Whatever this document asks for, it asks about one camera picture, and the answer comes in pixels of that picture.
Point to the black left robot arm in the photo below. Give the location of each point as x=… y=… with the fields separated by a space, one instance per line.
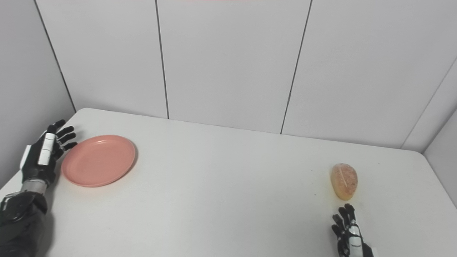
x=21 y=221

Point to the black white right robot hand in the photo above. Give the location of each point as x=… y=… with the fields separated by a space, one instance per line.
x=351 y=237

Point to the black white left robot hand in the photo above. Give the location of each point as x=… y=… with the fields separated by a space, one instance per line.
x=41 y=157

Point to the oval bread roll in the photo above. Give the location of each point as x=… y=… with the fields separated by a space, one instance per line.
x=344 y=181

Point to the pink round plate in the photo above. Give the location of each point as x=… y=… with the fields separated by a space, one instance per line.
x=98 y=160

